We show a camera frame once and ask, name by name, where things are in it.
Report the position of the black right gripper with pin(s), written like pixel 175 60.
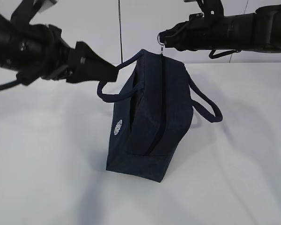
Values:
pixel 187 35

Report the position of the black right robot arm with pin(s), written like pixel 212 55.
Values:
pixel 223 35

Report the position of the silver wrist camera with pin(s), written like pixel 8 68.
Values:
pixel 27 9
pixel 208 7

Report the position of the navy blue lunch bag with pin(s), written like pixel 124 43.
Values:
pixel 151 114

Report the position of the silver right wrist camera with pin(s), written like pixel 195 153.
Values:
pixel 208 7

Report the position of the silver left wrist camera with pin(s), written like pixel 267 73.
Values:
pixel 27 9

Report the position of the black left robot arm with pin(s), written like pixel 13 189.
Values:
pixel 39 51

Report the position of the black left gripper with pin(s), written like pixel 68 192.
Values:
pixel 59 62

